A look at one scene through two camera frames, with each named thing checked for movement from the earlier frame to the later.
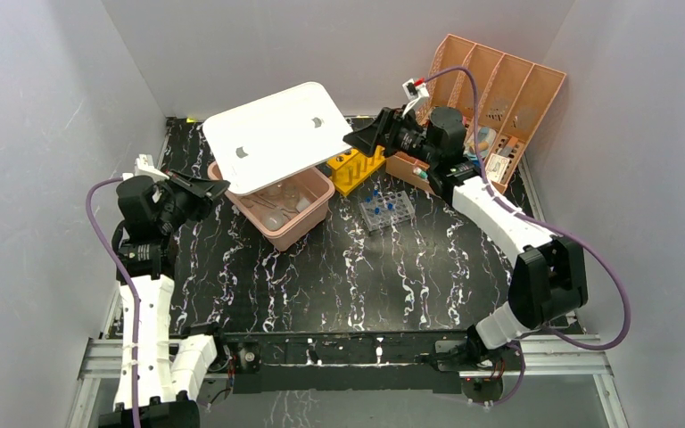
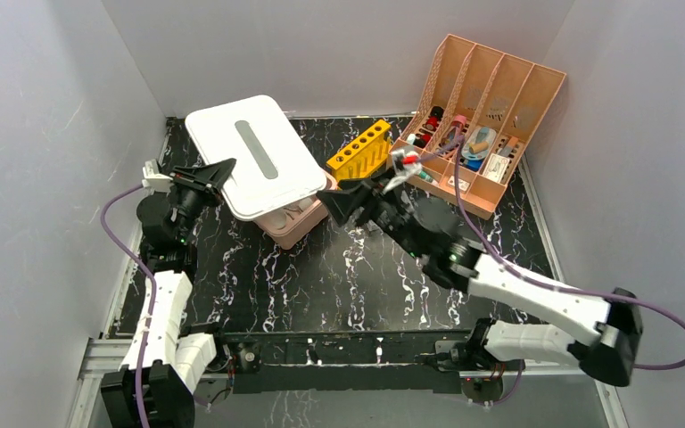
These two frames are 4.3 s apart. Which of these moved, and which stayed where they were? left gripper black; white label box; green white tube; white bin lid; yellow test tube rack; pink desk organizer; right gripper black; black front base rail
Moved: white bin lid; right gripper black; left gripper black
Stayed: green white tube; black front base rail; pink desk organizer; white label box; yellow test tube rack
